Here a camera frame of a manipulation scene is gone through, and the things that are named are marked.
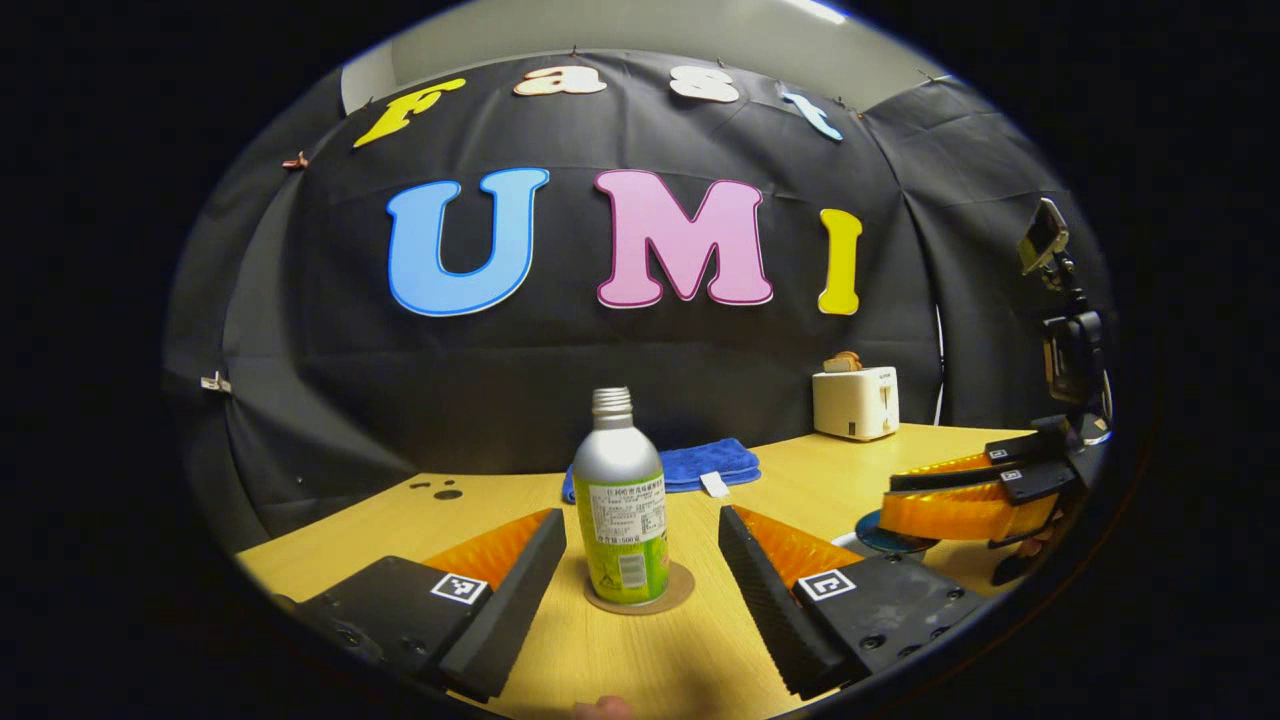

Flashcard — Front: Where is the cream toaster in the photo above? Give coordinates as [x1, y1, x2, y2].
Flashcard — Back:
[812, 366, 900, 442]

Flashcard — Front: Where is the blue folded towel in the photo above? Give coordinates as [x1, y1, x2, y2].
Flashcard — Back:
[562, 438, 761, 504]

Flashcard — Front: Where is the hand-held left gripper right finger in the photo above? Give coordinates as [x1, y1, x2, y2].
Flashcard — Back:
[717, 505, 993, 701]

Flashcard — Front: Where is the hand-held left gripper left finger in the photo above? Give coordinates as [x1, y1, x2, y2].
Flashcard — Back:
[295, 508, 568, 703]

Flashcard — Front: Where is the round brown coaster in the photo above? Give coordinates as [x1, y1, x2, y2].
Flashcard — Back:
[584, 560, 696, 616]

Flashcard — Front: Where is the teal teacup lid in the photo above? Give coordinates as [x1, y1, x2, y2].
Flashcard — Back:
[855, 508, 941, 557]

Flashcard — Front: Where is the black backdrop cloth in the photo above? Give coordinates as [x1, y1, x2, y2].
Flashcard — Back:
[165, 50, 1113, 541]

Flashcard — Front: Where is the silver green label water bottle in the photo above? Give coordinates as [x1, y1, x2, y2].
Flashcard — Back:
[572, 387, 670, 607]

